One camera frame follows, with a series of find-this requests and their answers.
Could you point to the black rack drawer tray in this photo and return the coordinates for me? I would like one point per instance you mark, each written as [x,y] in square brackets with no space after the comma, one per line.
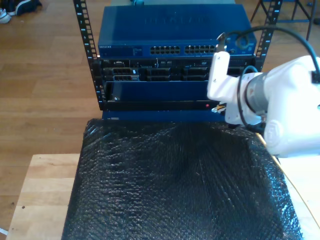
[162,106]

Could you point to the black rack server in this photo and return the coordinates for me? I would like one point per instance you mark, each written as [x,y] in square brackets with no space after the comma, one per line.
[162,72]

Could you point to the black chair with blue seat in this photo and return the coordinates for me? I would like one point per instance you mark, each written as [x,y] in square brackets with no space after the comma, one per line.
[292,21]

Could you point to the black bubble wrap mat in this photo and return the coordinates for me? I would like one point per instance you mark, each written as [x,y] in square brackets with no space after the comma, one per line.
[162,200]

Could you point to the small teal object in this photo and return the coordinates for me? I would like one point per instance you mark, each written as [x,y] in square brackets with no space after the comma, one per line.
[138,2]

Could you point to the dark blue shoe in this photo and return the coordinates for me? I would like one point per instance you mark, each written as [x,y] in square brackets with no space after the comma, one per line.
[26,6]

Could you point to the white shoe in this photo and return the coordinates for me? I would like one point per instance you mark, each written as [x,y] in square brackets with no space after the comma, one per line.
[3,17]

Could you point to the blue network switch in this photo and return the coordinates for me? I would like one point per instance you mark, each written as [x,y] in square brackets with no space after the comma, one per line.
[162,27]

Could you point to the black perforated rack frame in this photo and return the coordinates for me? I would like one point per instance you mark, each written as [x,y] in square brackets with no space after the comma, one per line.
[82,30]

